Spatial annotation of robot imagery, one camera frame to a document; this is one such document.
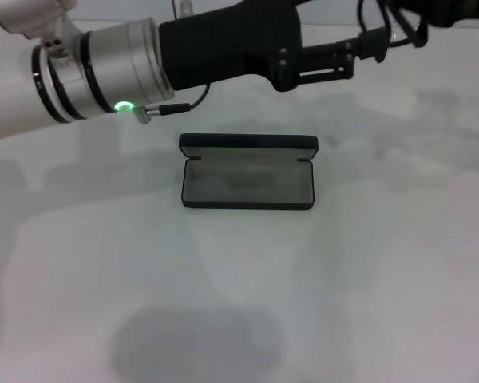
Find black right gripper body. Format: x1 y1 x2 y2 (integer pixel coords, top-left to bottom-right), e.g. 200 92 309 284
388 0 479 29

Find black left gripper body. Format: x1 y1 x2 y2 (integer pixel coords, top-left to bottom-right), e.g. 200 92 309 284
158 0 305 93

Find black thin-frame glasses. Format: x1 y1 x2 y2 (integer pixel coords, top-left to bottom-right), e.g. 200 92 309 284
358 0 430 49

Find black glasses case grey lining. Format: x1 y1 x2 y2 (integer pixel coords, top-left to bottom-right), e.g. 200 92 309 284
178 132 319 210

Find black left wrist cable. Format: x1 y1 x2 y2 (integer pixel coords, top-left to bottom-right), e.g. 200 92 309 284
134 82 213 125

